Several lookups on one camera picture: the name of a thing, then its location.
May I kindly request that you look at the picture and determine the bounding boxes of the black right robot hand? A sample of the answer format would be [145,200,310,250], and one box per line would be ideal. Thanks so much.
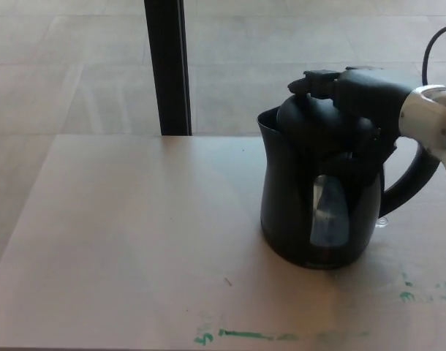
[287,65,416,184]

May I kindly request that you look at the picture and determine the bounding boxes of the black electric kettle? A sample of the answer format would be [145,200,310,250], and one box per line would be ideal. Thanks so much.
[256,93,441,271]

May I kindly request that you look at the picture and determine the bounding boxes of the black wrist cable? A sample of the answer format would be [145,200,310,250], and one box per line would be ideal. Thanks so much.
[421,22,446,88]

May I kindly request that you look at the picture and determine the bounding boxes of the black vertical post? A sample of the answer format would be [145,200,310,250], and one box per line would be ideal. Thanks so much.
[144,0,193,137]

